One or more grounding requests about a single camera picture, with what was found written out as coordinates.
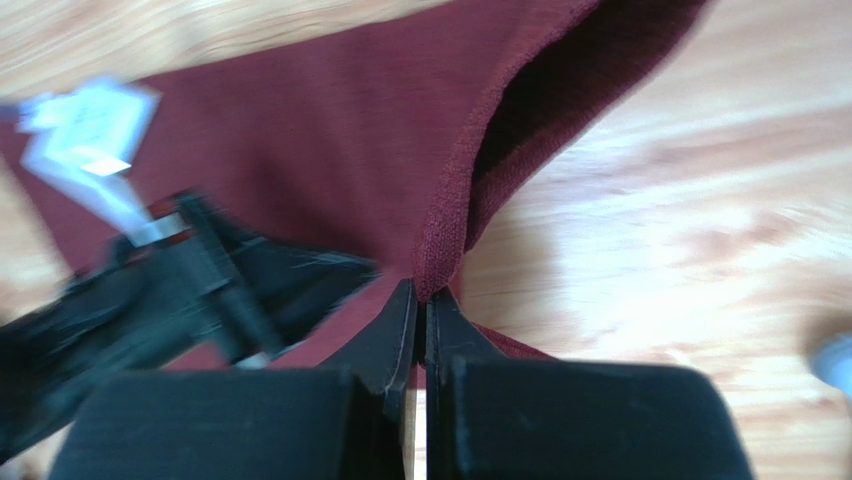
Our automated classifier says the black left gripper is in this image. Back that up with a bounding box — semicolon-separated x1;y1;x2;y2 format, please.
1;193;378;460

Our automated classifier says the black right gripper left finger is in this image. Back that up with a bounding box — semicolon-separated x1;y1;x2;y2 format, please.
50;280;418;479

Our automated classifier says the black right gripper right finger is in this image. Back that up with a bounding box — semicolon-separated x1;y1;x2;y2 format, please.
424;289;753;479

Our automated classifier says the dark red cloth napkin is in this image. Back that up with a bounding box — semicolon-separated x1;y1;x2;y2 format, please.
1;1;703;344

